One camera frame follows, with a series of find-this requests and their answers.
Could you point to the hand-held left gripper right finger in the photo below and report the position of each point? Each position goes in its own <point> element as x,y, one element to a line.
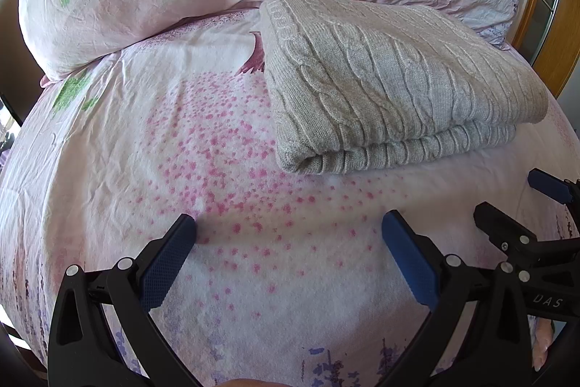
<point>410,262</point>

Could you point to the pink printed bed sheet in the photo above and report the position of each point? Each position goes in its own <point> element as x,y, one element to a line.
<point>136,169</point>

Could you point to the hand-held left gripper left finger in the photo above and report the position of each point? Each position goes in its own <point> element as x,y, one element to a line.
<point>166,262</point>

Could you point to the wooden furniture panel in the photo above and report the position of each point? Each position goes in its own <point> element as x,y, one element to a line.
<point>543,47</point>

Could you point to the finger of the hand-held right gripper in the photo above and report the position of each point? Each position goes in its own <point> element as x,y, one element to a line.
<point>500,228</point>
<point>549,186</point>

